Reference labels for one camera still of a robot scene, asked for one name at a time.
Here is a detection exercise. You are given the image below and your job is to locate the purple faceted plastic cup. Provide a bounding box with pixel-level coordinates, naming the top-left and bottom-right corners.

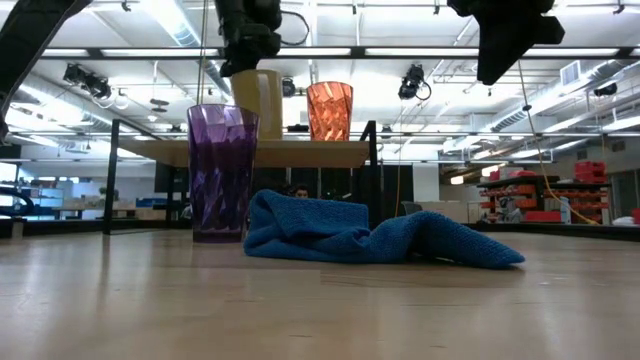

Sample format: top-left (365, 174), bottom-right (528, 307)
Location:
top-left (186, 103), bottom-right (260, 245)

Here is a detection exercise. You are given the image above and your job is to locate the white low cabinet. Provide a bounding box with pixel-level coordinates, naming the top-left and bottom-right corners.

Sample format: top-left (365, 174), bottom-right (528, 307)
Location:
top-left (418, 200), bottom-right (482, 225)

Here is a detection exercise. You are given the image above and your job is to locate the rack with red bins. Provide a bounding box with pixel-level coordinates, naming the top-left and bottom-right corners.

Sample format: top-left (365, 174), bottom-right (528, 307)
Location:
top-left (477, 159), bottom-right (612, 225)

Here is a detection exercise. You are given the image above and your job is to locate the black table edge rail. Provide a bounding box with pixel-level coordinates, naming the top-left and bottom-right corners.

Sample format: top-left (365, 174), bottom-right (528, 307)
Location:
top-left (0, 218), bottom-right (640, 243)

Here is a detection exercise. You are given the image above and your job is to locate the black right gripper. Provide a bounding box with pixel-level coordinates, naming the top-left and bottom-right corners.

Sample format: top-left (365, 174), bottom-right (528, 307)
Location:
top-left (447, 0), bottom-right (566, 85)

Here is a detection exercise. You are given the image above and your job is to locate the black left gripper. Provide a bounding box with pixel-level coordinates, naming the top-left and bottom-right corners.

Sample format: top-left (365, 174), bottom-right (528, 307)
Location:
top-left (214, 0), bottom-right (284, 79)

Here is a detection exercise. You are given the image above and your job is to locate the white ceiling air duct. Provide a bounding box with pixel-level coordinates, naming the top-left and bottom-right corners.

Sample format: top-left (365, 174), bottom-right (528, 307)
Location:
top-left (492, 59), bottom-right (640, 132)

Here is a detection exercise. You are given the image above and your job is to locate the wooden shelf with black legs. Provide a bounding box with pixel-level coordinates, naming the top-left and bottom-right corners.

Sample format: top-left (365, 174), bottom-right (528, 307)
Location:
top-left (102, 118), bottom-right (384, 236)

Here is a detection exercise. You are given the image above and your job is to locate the blue microfibre cloth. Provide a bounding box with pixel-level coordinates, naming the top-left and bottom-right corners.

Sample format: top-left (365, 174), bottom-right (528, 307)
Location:
top-left (243, 188), bottom-right (526, 270)

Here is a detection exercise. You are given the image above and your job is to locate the yellow mug with white inside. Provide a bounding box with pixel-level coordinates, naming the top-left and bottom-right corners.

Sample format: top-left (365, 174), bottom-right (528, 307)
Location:
top-left (229, 68), bottom-right (285, 141)

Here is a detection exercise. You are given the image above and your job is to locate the orange faceted plastic cup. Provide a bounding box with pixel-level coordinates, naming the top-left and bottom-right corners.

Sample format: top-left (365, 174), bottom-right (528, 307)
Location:
top-left (305, 81), bottom-right (354, 142)

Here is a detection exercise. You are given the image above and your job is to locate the white ceiling vent grille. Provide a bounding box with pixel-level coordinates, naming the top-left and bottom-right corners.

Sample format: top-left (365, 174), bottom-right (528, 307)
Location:
top-left (559, 60), bottom-right (583, 87)

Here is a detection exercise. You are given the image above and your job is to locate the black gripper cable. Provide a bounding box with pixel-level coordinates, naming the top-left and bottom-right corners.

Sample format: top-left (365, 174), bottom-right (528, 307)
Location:
top-left (278, 9), bottom-right (311, 47)

